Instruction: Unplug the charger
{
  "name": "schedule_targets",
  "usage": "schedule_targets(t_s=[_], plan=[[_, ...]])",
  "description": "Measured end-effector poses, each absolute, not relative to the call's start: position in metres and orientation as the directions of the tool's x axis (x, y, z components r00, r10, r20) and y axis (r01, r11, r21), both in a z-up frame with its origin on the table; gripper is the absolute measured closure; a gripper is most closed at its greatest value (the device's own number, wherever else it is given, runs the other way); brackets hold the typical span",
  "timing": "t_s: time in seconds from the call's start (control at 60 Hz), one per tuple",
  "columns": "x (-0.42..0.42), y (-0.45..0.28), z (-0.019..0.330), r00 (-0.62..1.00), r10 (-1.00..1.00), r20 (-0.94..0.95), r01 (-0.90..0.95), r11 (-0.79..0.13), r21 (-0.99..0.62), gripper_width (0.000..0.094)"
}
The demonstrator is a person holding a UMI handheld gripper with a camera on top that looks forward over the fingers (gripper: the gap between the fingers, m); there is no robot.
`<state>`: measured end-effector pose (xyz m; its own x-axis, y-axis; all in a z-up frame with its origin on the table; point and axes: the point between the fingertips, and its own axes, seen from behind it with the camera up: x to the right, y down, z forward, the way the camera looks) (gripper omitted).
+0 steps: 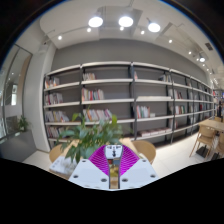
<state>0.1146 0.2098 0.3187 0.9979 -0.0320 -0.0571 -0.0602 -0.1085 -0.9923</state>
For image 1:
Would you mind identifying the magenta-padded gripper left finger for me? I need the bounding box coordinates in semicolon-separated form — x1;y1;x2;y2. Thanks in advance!
68;144;111;190

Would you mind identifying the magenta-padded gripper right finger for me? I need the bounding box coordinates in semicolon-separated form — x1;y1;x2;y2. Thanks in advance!
118;145;160;190

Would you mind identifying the tan rounded wooden chair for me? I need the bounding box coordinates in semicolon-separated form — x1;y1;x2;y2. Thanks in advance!
49;143;68;164
131;139;157;164

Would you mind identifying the green potted plant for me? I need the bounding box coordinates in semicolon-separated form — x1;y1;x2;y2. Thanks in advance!
56;111;134;164

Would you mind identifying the light wooden slatted chair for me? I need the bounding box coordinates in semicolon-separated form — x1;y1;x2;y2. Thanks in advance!
213;131;224;158
189;124;218;158

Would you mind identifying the small green floor plant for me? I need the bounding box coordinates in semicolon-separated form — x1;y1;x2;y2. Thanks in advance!
16;114;31;133

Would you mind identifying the grey shelf unit with books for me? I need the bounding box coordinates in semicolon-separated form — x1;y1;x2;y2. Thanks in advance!
42;60;218;151

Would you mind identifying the light wooden side table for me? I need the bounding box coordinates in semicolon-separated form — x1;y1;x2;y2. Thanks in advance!
198;118;224;133

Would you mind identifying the ceiling lights group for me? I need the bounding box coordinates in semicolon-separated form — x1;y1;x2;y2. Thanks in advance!
56;13;209;64

